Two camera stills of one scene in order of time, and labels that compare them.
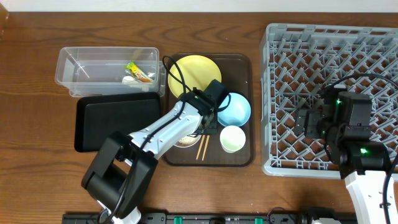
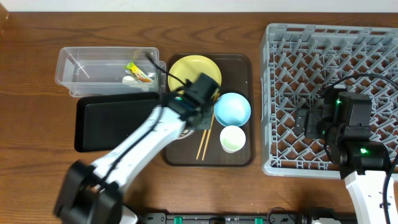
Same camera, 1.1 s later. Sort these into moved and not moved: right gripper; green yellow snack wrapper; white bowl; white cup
Moved: white bowl
Not moved: right gripper; green yellow snack wrapper; white cup
